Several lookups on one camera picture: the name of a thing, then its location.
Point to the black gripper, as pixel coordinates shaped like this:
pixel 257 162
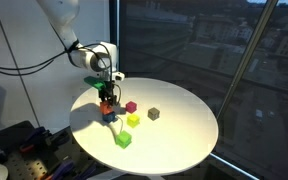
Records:
pixel 107 90

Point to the orange block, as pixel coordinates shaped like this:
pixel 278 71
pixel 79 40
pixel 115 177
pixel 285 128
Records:
pixel 106 108

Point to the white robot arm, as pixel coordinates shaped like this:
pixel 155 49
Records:
pixel 64 20

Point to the blue block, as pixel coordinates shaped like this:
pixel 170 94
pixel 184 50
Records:
pixel 109 117

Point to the magenta block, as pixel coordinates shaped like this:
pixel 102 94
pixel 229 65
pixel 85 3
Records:
pixel 131 107

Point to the yellow block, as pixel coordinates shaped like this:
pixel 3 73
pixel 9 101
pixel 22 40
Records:
pixel 133 120

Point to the green block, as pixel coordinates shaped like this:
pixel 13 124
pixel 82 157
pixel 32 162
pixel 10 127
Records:
pixel 123 139

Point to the grey block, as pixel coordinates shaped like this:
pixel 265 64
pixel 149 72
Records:
pixel 153 113

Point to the perforated pegboard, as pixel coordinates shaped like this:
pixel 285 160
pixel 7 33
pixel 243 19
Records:
pixel 30 168

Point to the black tool cart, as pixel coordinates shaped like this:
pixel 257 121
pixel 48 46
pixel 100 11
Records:
pixel 7 136

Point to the grey diagonal metal pole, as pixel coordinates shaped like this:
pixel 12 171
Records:
pixel 247 56

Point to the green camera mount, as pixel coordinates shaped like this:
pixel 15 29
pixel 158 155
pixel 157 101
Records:
pixel 94 82

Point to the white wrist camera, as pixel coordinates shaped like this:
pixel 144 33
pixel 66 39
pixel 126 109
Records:
pixel 118 76

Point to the dark vertical window frame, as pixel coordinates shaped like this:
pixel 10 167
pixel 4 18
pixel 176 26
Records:
pixel 114 23

